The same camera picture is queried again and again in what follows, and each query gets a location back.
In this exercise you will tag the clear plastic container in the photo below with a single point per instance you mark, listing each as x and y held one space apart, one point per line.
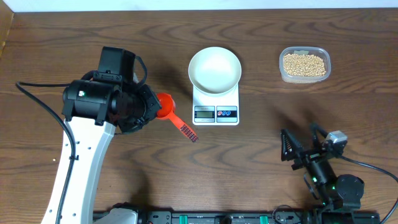
305 51

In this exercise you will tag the white kitchen scale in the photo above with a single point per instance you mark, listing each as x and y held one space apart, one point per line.
220 110

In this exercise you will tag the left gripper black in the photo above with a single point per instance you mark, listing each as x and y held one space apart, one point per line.
152 106

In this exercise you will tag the soybeans pile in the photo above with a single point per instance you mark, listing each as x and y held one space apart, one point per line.
304 65

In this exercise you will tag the red measuring scoop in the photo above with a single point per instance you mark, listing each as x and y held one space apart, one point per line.
167 112

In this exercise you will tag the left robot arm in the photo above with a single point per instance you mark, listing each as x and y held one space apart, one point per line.
94 107

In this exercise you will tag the white bowl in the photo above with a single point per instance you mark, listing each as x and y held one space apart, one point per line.
214 70

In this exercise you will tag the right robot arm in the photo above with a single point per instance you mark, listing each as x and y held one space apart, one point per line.
340 195

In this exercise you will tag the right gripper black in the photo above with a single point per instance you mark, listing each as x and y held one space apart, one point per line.
310 156

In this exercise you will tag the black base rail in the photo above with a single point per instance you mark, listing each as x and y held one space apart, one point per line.
280 216

